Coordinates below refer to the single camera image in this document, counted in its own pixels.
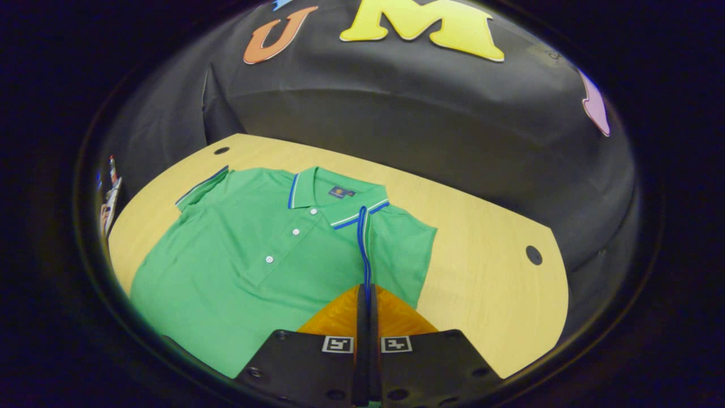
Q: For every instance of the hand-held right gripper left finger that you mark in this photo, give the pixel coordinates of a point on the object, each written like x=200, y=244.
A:
x=306, y=362

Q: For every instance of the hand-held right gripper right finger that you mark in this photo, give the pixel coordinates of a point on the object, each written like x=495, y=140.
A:
x=430, y=362

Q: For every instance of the black backdrop cloth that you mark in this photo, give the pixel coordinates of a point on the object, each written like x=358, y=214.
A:
x=396, y=113

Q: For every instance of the white device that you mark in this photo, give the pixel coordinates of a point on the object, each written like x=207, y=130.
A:
x=110, y=204

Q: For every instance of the green T-shirt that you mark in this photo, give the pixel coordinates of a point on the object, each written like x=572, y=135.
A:
x=238, y=272

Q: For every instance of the red tipped bottle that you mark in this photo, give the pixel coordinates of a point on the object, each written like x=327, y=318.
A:
x=112, y=169

